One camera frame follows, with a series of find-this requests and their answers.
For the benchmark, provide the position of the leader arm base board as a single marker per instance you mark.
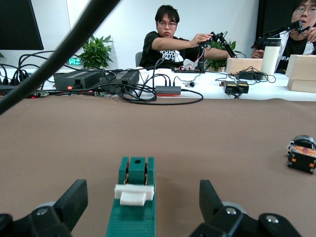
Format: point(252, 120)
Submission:
point(188, 70)

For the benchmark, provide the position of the green exit sign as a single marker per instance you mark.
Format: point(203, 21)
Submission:
point(75, 61)

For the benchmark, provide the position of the operator bare forearm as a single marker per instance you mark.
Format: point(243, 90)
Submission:
point(172, 43)

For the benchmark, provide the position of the potted green plant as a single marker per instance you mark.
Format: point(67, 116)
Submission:
point(96, 53)
point(234, 45)

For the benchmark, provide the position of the black finned power supply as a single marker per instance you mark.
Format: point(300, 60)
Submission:
point(76, 79)
point(121, 79)

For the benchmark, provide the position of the operator bare hand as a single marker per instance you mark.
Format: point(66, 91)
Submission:
point(202, 38)

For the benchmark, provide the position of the black button orange block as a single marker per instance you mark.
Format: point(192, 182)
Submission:
point(302, 158)

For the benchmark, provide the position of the green load switch white lever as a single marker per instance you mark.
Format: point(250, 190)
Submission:
point(133, 217)

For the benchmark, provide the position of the light wooden box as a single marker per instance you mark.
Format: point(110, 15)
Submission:
point(302, 85)
point(302, 66)
point(244, 64)

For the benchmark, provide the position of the black computer monitor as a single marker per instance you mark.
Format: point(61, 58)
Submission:
point(17, 22)

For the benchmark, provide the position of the black power brick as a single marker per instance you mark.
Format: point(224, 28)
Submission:
point(249, 74)

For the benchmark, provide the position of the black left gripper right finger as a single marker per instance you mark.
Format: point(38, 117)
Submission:
point(209, 200)

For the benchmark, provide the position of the person white jacket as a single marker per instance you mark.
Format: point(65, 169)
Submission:
point(303, 14)

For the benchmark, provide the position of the black adapter yellow label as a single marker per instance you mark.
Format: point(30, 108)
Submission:
point(230, 87)
point(242, 87)

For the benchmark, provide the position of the white thermos black lid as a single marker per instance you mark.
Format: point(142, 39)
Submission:
point(270, 56)

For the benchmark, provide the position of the grey USB hub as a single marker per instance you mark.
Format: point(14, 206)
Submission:
point(168, 90)

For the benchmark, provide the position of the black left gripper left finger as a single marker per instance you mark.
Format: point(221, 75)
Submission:
point(74, 202)

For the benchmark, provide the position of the small grey black connector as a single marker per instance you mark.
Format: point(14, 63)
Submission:
point(192, 84)

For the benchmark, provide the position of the person black printed shirt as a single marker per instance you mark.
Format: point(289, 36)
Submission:
point(163, 51)

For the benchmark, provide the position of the grey chair backrest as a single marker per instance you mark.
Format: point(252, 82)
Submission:
point(138, 59)

